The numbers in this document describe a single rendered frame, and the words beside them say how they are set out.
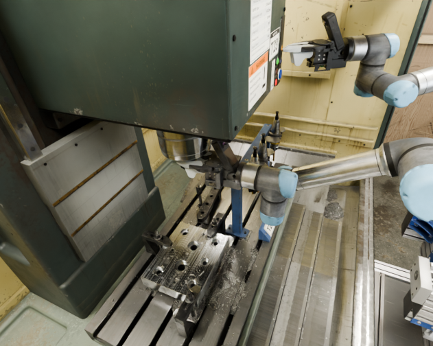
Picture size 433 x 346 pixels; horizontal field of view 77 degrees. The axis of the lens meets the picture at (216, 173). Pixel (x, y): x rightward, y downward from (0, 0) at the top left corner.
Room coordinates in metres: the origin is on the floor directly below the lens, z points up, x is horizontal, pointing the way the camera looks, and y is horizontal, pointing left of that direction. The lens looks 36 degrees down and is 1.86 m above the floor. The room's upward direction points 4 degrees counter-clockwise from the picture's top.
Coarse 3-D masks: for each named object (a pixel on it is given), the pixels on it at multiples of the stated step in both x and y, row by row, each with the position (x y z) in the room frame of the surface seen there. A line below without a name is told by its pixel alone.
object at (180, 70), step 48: (0, 0) 0.80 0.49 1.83; (48, 0) 0.72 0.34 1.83; (96, 0) 0.66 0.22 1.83; (144, 0) 0.61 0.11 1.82; (192, 0) 0.56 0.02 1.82; (240, 0) 0.59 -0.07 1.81; (48, 48) 0.75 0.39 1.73; (96, 48) 0.68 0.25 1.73; (144, 48) 0.62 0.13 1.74; (192, 48) 0.57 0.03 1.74; (240, 48) 0.58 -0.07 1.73; (48, 96) 0.79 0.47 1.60; (96, 96) 0.70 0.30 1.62; (144, 96) 0.63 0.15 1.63; (192, 96) 0.57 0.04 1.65; (240, 96) 0.58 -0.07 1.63
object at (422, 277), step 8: (416, 264) 0.56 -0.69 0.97; (424, 264) 0.55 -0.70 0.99; (416, 272) 0.53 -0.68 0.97; (424, 272) 0.52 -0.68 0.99; (432, 272) 0.53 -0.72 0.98; (416, 280) 0.51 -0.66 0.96; (424, 280) 0.49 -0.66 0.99; (432, 280) 0.50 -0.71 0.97; (416, 288) 0.48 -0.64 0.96; (424, 288) 0.46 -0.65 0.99; (432, 288) 0.46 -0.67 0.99; (416, 296) 0.47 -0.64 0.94; (424, 296) 0.46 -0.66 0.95; (432, 296) 0.45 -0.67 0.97; (424, 304) 0.45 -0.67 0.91; (432, 304) 0.44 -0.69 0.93
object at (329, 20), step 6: (330, 12) 0.90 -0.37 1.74; (324, 18) 0.91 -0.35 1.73; (330, 18) 0.89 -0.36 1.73; (336, 18) 0.90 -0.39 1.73; (324, 24) 0.91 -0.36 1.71; (330, 24) 0.89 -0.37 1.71; (336, 24) 0.89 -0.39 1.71; (330, 30) 0.90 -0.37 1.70; (336, 30) 0.89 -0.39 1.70; (330, 36) 0.91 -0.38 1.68; (336, 36) 0.89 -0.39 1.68; (336, 42) 0.89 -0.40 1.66; (342, 42) 0.89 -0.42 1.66; (336, 48) 0.90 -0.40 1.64
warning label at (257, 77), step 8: (264, 56) 0.74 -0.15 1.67; (256, 64) 0.68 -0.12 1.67; (264, 64) 0.74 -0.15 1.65; (256, 72) 0.68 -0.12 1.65; (264, 72) 0.75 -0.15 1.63; (248, 80) 0.63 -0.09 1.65; (256, 80) 0.68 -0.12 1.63; (264, 80) 0.75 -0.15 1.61; (248, 88) 0.63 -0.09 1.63; (256, 88) 0.68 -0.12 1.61; (264, 88) 0.75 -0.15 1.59; (248, 96) 0.63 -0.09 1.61; (256, 96) 0.69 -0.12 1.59; (248, 104) 0.63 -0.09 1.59
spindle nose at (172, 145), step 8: (160, 136) 0.69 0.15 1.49; (168, 136) 0.66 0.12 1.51; (176, 136) 0.66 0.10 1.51; (184, 136) 0.66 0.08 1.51; (160, 144) 0.70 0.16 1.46; (168, 144) 0.67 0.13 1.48; (176, 144) 0.66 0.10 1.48; (184, 144) 0.66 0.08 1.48; (192, 144) 0.66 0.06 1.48; (200, 144) 0.67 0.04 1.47; (208, 144) 0.70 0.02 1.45; (168, 152) 0.67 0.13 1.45; (176, 152) 0.66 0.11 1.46; (184, 152) 0.66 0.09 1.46; (192, 152) 0.66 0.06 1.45; (200, 152) 0.67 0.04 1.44; (176, 160) 0.66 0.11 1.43; (184, 160) 0.66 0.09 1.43
